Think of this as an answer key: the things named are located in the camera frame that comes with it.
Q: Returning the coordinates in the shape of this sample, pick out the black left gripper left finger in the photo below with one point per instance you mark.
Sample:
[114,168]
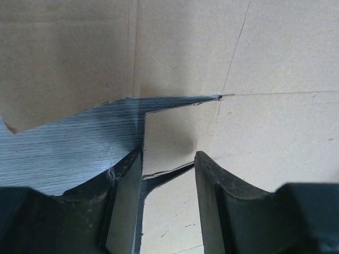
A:
[97,216]

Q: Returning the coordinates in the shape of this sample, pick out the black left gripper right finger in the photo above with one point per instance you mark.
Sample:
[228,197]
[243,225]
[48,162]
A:
[237,217]

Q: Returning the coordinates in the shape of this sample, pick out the brown cardboard box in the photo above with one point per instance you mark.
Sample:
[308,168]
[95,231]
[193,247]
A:
[253,84]

